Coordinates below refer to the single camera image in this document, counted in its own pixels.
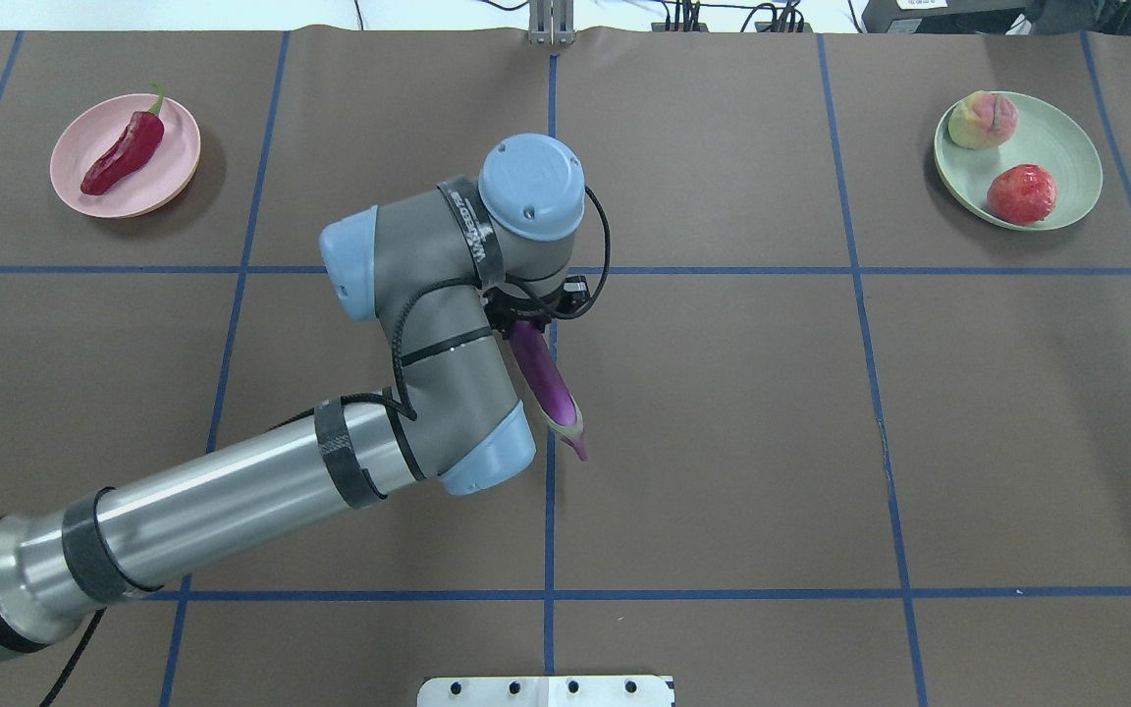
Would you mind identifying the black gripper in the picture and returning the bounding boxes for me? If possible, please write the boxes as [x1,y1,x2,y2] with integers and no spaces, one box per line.
[486,277,592,340]

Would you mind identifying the purple eggplant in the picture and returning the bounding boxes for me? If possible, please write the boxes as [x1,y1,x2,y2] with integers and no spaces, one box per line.
[508,319,588,462]

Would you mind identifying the red chili pepper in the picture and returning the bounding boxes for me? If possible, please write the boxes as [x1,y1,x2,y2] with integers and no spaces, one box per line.
[80,83,166,196]

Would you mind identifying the yellow pink peach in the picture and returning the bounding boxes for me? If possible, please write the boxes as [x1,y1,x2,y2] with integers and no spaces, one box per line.
[946,90,1020,149]

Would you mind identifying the red apple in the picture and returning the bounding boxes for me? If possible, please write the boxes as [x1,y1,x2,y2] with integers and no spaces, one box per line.
[986,164,1057,227]

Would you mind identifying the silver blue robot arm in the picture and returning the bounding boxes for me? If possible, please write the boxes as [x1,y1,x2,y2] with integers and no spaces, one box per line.
[0,133,594,662]

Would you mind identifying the pink round plate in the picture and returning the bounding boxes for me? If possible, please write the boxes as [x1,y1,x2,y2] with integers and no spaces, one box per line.
[49,93,202,219]

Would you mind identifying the black power strip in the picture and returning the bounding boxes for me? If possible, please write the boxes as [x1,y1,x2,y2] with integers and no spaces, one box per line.
[649,1,813,34]

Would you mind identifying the light green round plate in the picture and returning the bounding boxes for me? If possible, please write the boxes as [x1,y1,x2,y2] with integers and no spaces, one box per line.
[931,90,1104,232]

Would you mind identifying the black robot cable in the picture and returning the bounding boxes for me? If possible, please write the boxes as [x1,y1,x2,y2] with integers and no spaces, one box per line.
[385,186,613,423]

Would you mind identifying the aluminium frame post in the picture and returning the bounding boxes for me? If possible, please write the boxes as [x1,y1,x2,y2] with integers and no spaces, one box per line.
[528,0,577,46]

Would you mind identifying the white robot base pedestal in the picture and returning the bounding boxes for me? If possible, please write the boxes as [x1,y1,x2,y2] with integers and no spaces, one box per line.
[416,675,677,706]

